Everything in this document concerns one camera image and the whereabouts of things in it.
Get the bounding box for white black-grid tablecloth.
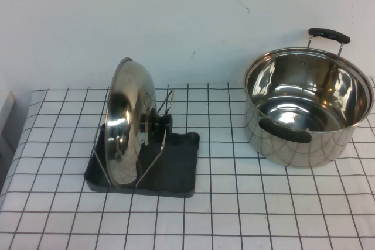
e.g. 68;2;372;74
0;82;375;250

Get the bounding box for stainless steel pot lid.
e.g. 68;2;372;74
104;57;176;189

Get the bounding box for stainless steel pot black handles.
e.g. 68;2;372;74
243;27;375;169

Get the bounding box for black tray wire lid rack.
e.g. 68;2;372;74
84;88;200;198

